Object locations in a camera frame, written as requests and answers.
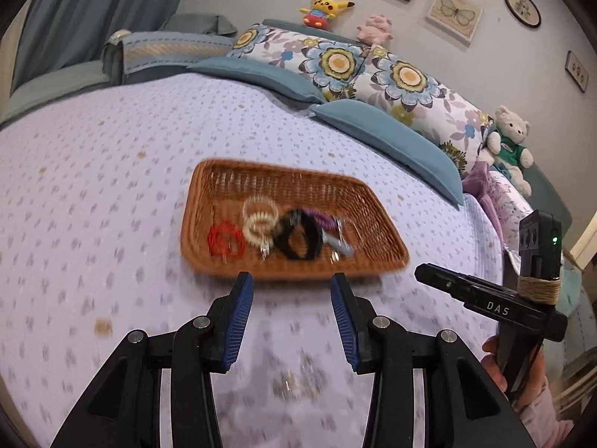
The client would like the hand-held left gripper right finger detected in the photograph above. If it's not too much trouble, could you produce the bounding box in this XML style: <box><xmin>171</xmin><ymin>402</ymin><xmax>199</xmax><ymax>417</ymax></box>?
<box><xmin>329</xmin><ymin>272</ymin><xmax>537</xmax><ymax>448</ymax></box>

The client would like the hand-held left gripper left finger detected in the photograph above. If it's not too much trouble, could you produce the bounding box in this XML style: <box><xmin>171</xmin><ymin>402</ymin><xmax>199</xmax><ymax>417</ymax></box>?
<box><xmin>49</xmin><ymin>271</ymin><xmax>255</xmax><ymax>448</ymax></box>

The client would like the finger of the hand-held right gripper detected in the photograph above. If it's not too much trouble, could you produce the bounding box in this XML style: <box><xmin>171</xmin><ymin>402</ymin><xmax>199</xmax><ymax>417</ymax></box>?
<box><xmin>414</xmin><ymin>263</ymin><xmax>472</xmax><ymax>300</ymax></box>

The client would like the silver chain bracelet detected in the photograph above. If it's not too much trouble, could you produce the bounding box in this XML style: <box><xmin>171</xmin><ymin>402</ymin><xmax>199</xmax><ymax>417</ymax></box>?
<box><xmin>271</xmin><ymin>355</ymin><xmax>325</xmax><ymax>402</ymax></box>

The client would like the blue hair claw clip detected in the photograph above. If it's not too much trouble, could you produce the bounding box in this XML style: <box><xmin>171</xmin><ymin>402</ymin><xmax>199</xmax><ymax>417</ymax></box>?
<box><xmin>322</xmin><ymin>217</ymin><xmax>356</xmax><ymax>257</ymax></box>

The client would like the red hair tie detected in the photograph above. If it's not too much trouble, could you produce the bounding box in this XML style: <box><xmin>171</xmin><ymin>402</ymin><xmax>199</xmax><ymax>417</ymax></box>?
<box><xmin>206</xmin><ymin>219</ymin><xmax>247</xmax><ymax>258</ymax></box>

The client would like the cream spiral hair tie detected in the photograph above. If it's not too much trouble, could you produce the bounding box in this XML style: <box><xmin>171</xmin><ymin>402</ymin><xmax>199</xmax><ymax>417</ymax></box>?
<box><xmin>243</xmin><ymin>212</ymin><xmax>279</xmax><ymax>246</ymax></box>

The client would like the black hair tie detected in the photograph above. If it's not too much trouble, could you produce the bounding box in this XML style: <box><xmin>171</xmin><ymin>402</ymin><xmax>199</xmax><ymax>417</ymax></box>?
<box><xmin>273</xmin><ymin>209</ymin><xmax>322</xmax><ymax>262</ymax></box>

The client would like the purple spiral hair tie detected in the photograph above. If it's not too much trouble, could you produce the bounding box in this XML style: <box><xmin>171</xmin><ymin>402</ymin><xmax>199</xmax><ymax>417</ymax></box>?
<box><xmin>298</xmin><ymin>209</ymin><xmax>339</xmax><ymax>231</ymax></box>

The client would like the white bead bracelet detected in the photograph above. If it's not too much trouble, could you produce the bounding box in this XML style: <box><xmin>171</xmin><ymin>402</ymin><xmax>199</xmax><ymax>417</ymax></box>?
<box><xmin>243</xmin><ymin>195</ymin><xmax>279</xmax><ymax>220</ymax></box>

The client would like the brown wicker basket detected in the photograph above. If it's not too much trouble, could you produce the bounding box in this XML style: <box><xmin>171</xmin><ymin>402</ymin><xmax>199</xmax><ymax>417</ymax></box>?
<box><xmin>180</xmin><ymin>159</ymin><xmax>410</xmax><ymax>283</ymax></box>

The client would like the person's right forearm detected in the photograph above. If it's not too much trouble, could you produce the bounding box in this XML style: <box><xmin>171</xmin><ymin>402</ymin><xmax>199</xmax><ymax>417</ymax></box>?
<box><xmin>515</xmin><ymin>383</ymin><xmax>575</xmax><ymax>448</ymax></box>

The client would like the person's right hand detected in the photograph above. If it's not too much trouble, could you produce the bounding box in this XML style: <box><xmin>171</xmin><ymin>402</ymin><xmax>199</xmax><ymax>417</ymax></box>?
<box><xmin>482</xmin><ymin>337</ymin><xmax>552</xmax><ymax>412</ymax></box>

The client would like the purple blanket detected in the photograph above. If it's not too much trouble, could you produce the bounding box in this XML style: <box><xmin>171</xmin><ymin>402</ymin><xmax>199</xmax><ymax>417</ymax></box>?
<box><xmin>462</xmin><ymin>163</ymin><xmax>504</xmax><ymax>239</ymax></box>

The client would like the pink floral quilt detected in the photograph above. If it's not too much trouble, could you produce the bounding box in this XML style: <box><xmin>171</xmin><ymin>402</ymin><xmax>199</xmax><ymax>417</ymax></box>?
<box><xmin>487</xmin><ymin>170</ymin><xmax>535</xmax><ymax>253</ymax></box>

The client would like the blue pillow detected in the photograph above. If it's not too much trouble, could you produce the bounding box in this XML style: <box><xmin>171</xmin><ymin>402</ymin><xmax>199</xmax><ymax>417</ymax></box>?
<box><xmin>310</xmin><ymin>99</ymin><xmax>466</xmax><ymax>206</ymax></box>
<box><xmin>187</xmin><ymin>57</ymin><xmax>327</xmax><ymax>105</ymax></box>

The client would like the cream teddy bear green shirt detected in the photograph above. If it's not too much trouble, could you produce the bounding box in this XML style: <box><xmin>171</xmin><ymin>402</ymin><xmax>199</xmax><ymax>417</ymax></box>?
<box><xmin>485</xmin><ymin>106</ymin><xmax>535</xmax><ymax>197</ymax></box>

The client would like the lilac floral quilt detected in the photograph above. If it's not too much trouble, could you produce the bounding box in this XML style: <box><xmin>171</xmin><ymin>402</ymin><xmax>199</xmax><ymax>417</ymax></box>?
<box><xmin>0</xmin><ymin>72</ymin><xmax>507</xmax><ymax>448</ymax></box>

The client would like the floral pillow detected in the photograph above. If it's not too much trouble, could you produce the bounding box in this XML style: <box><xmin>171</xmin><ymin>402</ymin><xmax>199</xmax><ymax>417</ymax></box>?
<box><xmin>226</xmin><ymin>23</ymin><xmax>374</xmax><ymax>101</ymax></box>
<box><xmin>357</xmin><ymin>44</ymin><xmax>495</xmax><ymax>178</ymax></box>

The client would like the pink plush toy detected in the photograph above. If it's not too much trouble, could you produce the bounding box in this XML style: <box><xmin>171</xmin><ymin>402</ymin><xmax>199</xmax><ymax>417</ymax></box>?
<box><xmin>357</xmin><ymin>14</ymin><xmax>397</xmax><ymax>47</ymax></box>

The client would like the butterfly canvas picture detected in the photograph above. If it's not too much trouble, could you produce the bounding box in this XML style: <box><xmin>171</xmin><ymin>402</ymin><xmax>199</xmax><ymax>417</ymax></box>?
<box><xmin>425</xmin><ymin>0</ymin><xmax>484</xmax><ymax>46</ymax></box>

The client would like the folded striped blue blanket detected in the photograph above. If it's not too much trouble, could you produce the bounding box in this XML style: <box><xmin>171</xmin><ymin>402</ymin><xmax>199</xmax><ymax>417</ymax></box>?
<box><xmin>103</xmin><ymin>29</ymin><xmax>234</xmax><ymax>85</ymax></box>

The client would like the yellow plush toy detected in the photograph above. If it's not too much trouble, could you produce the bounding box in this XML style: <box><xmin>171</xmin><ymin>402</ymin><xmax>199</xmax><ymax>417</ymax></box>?
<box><xmin>299</xmin><ymin>0</ymin><xmax>355</xmax><ymax>30</ymax></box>

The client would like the grey-green sheet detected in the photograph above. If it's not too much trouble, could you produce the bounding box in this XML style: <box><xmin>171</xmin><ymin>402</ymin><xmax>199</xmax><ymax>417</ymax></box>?
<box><xmin>0</xmin><ymin>58</ymin><xmax>106</xmax><ymax>124</ymax></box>

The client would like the blue curtain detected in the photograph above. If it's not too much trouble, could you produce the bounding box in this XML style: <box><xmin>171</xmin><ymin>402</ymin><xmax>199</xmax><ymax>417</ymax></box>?
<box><xmin>12</xmin><ymin>0</ymin><xmax>197</xmax><ymax>87</ymax></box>

